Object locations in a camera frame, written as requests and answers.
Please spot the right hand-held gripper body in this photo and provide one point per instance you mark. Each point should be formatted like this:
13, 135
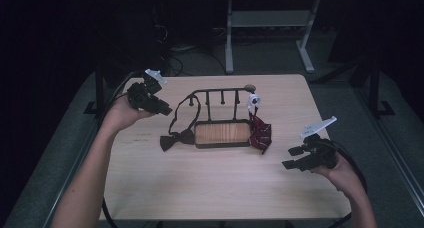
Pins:
320, 148

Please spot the red striped bow tie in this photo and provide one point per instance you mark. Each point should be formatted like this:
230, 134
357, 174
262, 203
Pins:
261, 134

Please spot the black hook rack wooden base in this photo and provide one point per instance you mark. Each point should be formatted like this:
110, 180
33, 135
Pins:
222, 134

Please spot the person's right hand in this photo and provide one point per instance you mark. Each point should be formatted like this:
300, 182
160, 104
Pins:
341, 176

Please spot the person's left hand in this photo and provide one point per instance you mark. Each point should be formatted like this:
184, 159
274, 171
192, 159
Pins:
121, 116

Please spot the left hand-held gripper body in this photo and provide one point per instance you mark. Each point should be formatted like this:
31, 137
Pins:
144, 95

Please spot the small grey round cap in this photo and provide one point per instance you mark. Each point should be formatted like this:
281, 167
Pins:
250, 87

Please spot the black metal stand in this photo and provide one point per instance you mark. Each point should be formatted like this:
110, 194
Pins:
375, 88
98, 91

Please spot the white metal desk frame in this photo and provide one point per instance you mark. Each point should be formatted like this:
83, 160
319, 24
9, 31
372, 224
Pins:
270, 19

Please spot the metal floor rail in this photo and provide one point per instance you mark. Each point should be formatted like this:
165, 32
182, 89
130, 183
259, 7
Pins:
391, 144
71, 164

